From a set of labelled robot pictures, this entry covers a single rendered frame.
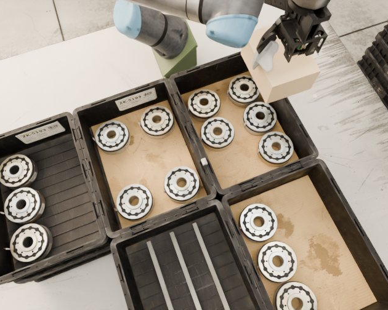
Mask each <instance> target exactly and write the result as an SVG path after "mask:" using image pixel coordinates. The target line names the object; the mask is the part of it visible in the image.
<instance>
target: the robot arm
mask: <svg viewBox="0 0 388 310"><path fill-rule="evenodd" d="M330 1H331V0H117V1H116V4H115V7H114V11H113V20H114V23H115V26H116V29H117V30H118V31H119V32H120V33H121V34H123V35H125V36H127V37H128V38H130V39H134V40H136V41H139V42H141V43H143V44H146V45H148V46H150V47H151V48H152V49H153V50H154V51H155V52H156V53H157V54H158V55H159V56H161V57H163V58H166V59H172V58H175V57H177V56H178V55H179V54H180V53H181V51H183V49H184V47H185V45H186V43H187V39H188V26H187V23H186V22H185V20H184V19H187V20H191V21H193V22H197V23H201V24H204V25H206V35H207V37H208V38H209V39H211V40H213V41H215V42H218V43H220V44H223V45H225V46H228V47H233V48H237V49H240V48H243V47H245V46H246V45H247V44H248V42H249V40H250V38H251V36H252V34H253V31H254V29H255V27H256V25H257V23H258V18H259V15H260V12H261V10H262V6H263V4H264V3H265V4H268V5H270V6H273V7H276V8H278V9H281V10H284V11H285V14H284V15H281V16H280V17H279V18H278V19H277V20H276V21H275V23H274V24H273V25H272V26H271V27H270V28H269V29H268V30H267V31H266V32H265V33H264V34H263V36H262V37H261V39H260V41H259V43H258V45H257V47H256V52H255V54H254V58H253V63H252V69H253V70H254V69H255V68H256V67H257V66H258V65H261V67H263V69H265V70H266V71H267V72H269V71H271V70H272V68H273V56H274V55H275V54H276V52H277V51H278V48H279V45H278V43H277V42H276V41H275V40H276V39H277V37H278V39H281V42H282V44H283V46H284V47H285V48H284V49H285V52H284V54H283V55H284V56H285V59H286V60H287V62H288V63H289V62H290V60H291V57H292V56H294V55H297V56H298V55H303V54H305V56H308V55H312V54H314V52H316V53H317V55H319V51H320V50H321V48H322V46H323V44H324V42H325V41H326V38H327V37H328V35H327V33H326V31H325V30H324V29H323V27H322V25H321V23H323V22H326V21H328V20H330V18H331V16H332V14H331V12H330V11H329V10H328V8H327V5H328V3H329V2H330ZM161 12H164V13H167V14H163V13H161ZM168 14H170V15H168ZM182 18H184V19H182ZM321 39H323V41H322V43H321V45H320V47H319V46H318V44H319V42H320V40H321Z"/></svg>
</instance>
